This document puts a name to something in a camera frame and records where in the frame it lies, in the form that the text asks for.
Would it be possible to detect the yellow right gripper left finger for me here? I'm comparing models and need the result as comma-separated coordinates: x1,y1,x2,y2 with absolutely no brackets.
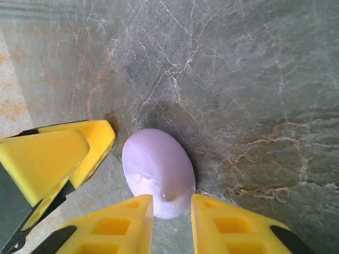
31,194,155,254

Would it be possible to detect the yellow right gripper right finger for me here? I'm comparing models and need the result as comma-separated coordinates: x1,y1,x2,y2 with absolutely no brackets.
190,193,317,254

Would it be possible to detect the lavender oval earbud case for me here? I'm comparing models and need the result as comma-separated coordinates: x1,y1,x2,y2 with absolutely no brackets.
121,128,197,220

